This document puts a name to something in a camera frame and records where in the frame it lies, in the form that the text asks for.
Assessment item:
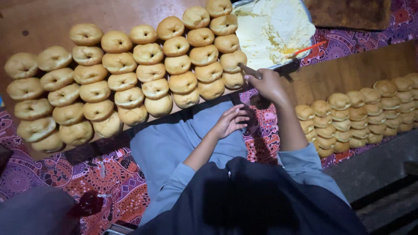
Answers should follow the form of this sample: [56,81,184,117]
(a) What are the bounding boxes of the person's right hand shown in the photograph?
[244,68,293,107]

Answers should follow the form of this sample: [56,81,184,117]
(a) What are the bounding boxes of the person's left hand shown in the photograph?
[212,104,251,140]

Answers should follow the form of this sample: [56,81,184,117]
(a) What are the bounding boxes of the wooden handled knife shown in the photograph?
[238,63,272,110]

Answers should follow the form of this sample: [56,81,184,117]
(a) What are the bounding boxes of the metal tray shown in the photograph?
[231,0,316,71]

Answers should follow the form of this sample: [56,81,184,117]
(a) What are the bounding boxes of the pale yellow butter cream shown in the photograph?
[233,0,316,70]

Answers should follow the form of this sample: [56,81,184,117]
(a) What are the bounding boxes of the person's grey-blue clothing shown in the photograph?
[130,101,350,227]

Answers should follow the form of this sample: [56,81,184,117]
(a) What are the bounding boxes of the person's dark apron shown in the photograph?
[130,156,369,235]

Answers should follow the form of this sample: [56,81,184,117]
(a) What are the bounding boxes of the narrow wooden board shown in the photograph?
[280,39,418,110]

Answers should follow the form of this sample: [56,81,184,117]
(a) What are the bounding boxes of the stacks of round sliced buns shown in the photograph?
[295,72,418,159]

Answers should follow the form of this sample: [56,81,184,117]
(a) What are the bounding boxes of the dark brown wooden slab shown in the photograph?
[304,0,392,32]

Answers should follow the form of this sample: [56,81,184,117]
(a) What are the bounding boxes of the red purple patterned cloth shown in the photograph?
[0,0,418,235]

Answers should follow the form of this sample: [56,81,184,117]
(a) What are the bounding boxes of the small metal container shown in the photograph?
[103,223,135,235]

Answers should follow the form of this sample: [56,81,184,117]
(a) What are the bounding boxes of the red plastic wrapper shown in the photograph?
[67,190,105,218]

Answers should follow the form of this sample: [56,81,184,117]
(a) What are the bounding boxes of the long wooden board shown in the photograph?
[0,0,249,161]

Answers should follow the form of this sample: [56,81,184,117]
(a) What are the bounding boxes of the grey cloth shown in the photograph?
[0,185,81,235]

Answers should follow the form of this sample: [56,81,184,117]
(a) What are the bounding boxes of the orange handled spatula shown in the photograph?
[285,40,327,59]

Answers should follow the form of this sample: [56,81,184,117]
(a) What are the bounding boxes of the rows of ring-shaped buns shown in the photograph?
[4,0,248,154]

